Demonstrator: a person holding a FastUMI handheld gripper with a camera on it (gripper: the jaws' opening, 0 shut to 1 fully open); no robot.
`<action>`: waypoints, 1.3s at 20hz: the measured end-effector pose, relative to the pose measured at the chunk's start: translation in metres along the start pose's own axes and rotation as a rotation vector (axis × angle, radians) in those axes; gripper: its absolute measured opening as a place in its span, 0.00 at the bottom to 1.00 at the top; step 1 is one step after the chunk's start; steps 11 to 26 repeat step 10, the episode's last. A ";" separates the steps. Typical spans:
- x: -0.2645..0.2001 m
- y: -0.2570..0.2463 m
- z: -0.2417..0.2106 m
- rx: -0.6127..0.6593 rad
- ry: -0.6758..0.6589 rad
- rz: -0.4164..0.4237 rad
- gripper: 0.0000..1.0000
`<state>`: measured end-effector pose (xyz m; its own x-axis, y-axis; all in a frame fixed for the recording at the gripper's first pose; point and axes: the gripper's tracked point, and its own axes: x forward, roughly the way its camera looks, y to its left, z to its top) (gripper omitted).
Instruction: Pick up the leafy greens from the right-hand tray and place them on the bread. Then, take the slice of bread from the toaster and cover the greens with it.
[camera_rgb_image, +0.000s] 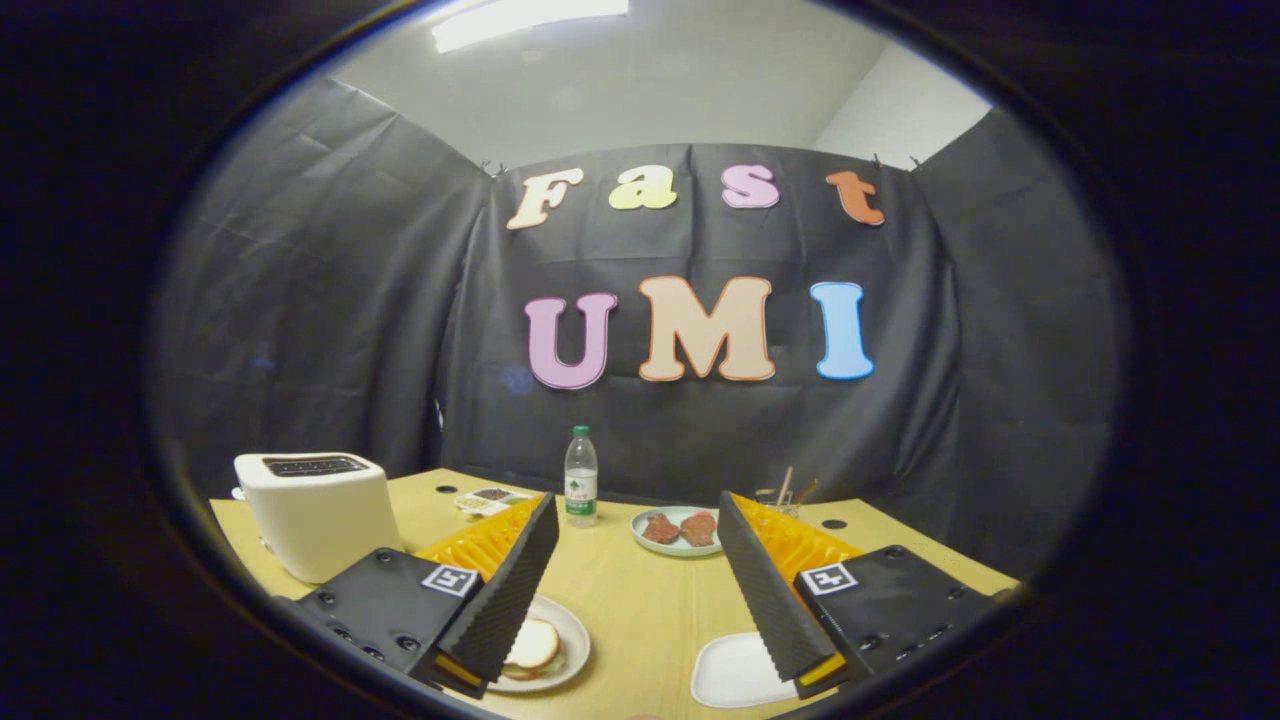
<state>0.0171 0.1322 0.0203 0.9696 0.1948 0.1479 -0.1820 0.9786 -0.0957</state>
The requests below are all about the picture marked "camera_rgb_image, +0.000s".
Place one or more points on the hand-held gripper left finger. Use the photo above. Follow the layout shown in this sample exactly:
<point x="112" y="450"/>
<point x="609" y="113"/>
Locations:
<point x="505" y="600"/>

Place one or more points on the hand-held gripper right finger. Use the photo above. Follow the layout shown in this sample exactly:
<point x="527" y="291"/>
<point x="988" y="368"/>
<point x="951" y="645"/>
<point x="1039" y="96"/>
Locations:
<point x="765" y="600"/>

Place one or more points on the toasted bread slice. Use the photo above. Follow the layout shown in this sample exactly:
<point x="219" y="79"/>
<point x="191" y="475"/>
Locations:
<point x="535" y="642"/>

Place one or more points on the white round plate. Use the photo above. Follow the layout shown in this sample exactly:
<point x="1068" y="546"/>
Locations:
<point x="573" y="630"/>

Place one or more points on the white rectangular plate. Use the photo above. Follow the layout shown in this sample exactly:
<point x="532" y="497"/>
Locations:
<point x="735" y="675"/>

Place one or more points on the brown meat patty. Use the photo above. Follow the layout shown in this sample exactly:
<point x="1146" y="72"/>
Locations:
<point x="660" y="529"/>
<point x="699" y="528"/>

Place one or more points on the clear glass jar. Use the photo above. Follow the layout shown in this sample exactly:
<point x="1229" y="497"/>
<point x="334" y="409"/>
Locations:
<point x="778" y="502"/>

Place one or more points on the white divided sauce dish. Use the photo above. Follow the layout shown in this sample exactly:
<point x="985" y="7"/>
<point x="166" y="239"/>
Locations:
<point x="485" y="497"/>

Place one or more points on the pale green round plate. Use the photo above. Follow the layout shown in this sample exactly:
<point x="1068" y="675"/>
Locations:
<point x="672" y="549"/>

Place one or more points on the wooden stick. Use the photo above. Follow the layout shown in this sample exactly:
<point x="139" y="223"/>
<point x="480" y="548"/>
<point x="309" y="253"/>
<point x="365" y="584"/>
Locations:
<point x="785" y="482"/>
<point x="807" y="490"/>

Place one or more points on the clear plastic water bottle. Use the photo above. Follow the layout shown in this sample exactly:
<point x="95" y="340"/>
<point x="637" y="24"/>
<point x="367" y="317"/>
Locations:
<point x="581" y="480"/>

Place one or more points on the white toaster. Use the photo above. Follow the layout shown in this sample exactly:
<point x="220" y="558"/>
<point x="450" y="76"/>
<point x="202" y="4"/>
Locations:
<point x="320" y="520"/>

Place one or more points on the black backdrop cloth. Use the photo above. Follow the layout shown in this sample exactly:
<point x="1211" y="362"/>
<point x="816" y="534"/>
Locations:
<point x="300" y="300"/>

